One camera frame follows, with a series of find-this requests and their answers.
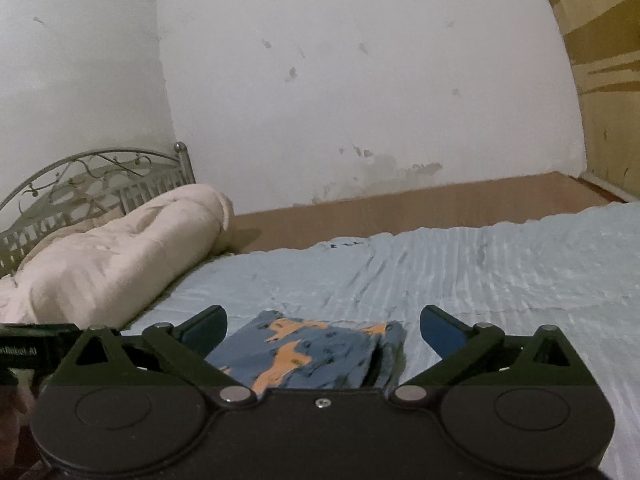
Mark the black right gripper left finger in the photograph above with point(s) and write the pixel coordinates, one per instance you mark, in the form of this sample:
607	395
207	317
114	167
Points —
163	355

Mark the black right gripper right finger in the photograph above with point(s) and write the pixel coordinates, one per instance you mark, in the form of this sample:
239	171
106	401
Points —
485	355

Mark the blue orange patterned pants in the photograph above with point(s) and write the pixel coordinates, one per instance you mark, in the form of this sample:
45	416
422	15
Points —
274	351

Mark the cream rolled comforter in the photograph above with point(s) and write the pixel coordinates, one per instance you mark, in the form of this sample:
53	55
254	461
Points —
108	270

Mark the light blue bed sheet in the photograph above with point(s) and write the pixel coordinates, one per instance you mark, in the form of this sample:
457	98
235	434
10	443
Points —
576	271

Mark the metal ornate headboard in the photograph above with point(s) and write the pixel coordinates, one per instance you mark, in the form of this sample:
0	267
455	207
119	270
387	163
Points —
85	186

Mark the brown wooden bed frame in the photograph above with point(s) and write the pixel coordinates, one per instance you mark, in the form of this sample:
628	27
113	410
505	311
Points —
475	204

